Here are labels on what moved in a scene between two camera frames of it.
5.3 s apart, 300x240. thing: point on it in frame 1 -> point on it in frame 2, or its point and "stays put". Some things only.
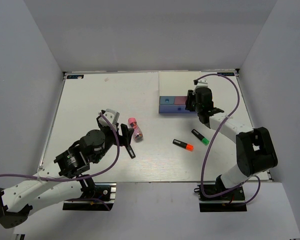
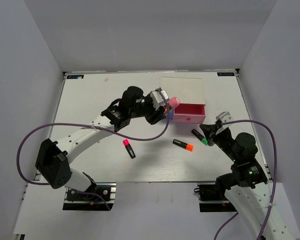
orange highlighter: x=183 y=144 stays put
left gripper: x=125 y=139 -> x=153 y=119
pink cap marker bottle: x=137 y=134 -> x=174 y=102
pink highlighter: x=130 y=151 stays put
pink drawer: x=180 y=100 -> x=190 y=113
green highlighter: x=204 y=140 stays put
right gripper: x=190 y=97 -> x=210 y=131
